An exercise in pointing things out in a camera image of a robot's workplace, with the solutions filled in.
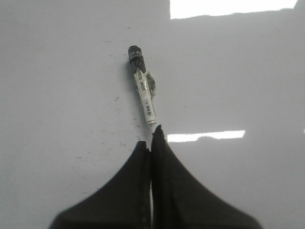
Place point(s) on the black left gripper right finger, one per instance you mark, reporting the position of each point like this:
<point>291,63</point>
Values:
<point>180,201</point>

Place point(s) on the white glossy whiteboard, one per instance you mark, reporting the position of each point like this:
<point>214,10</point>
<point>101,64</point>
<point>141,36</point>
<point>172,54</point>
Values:
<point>230,96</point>

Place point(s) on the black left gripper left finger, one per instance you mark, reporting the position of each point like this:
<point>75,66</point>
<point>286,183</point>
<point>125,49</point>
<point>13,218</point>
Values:
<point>122,203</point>

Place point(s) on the white black whiteboard marker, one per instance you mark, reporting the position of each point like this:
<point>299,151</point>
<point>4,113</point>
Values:
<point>145,85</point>

